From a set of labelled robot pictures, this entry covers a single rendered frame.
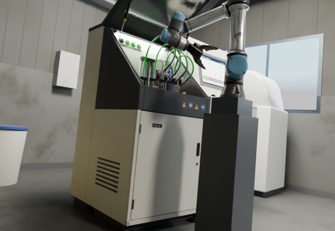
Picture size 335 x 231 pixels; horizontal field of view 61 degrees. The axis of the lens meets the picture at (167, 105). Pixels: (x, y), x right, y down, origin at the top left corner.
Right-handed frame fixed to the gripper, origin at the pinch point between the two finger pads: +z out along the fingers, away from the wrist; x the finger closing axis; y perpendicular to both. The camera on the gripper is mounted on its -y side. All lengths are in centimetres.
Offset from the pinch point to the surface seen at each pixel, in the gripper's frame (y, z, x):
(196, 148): 4, 29, 67
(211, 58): 95, 38, 21
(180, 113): 9.5, 4.4, 46.7
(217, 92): 72, 52, 42
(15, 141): 72, -102, 174
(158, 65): 81, -9, 44
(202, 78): 70, 30, 35
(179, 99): 13.8, -0.5, 39.0
